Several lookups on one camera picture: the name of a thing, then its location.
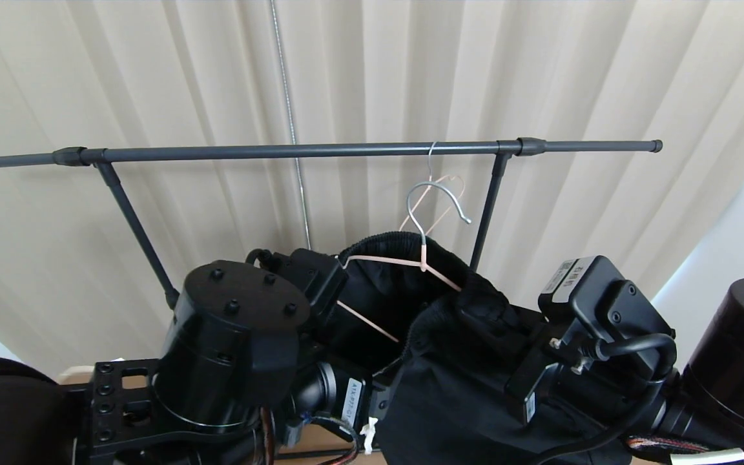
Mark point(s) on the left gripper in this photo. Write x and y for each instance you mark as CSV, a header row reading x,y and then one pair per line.
x,y
330,394

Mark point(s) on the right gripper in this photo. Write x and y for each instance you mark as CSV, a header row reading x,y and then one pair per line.
x,y
578,400

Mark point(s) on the black shorts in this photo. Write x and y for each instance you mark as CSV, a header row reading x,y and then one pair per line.
x,y
449,400

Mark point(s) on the pink clothes hanger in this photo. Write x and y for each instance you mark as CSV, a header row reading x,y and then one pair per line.
x,y
432,158
422,252

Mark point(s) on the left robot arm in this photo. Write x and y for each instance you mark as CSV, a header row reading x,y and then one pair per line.
x,y
230,336

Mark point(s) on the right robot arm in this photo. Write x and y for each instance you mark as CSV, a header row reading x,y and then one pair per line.
x,y
733,361

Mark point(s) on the black clothes rack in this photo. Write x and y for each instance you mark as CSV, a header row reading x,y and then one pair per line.
x,y
281,152

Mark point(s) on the metal curtain wand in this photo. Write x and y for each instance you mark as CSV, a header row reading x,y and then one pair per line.
x,y
289,116

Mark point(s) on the beige curtain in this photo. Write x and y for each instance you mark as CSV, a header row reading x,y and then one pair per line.
x,y
152,77

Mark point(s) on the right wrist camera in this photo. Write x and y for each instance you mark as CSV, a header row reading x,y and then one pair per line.
x,y
611,303

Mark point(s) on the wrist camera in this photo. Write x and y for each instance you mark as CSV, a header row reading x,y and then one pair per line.
x,y
611,303
310,278

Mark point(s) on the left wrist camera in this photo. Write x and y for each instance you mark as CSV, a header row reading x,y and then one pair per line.
x,y
310,278

